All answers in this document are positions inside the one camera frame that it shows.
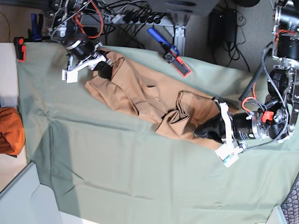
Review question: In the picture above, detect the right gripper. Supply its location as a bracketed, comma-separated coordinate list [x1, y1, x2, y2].
[87, 48, 112, 80]

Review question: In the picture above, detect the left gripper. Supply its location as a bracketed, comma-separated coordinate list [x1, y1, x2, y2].
[193, 113, 226, 144]

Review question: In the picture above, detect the tan T-shirt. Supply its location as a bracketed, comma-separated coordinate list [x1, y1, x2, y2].
[85, 48, 220, 150]

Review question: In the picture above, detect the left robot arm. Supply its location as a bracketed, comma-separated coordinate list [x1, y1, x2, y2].
[193, 0, 299, 143]

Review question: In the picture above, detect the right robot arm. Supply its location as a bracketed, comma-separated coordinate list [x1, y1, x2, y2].
[49, 0, 112, 83]

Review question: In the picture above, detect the blue clamp at table edge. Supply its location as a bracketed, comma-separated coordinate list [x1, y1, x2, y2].
[147, 27, 191, 77]

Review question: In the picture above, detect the blue clamp with orange pad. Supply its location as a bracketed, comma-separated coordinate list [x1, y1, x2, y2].
[14, 13, 51, 63]

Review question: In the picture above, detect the green table cloth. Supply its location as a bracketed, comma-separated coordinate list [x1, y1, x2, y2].
[17, 42, 299, 224]

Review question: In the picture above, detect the black power adapter pair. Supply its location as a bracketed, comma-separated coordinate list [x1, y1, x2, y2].
[207, 8, 237, 49]

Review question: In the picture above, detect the orange folded garment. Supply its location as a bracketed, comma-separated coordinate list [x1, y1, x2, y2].
[0, 107, 25, 156]

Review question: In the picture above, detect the grey plastic bin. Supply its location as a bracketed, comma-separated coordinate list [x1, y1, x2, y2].
[0, 162, 63, 224]

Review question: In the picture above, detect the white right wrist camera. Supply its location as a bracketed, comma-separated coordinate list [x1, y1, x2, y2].
[62, 55, 107, 84]

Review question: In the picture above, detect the aluminium frame post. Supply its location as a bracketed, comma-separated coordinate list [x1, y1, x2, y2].
[171, 13, 190, 56]

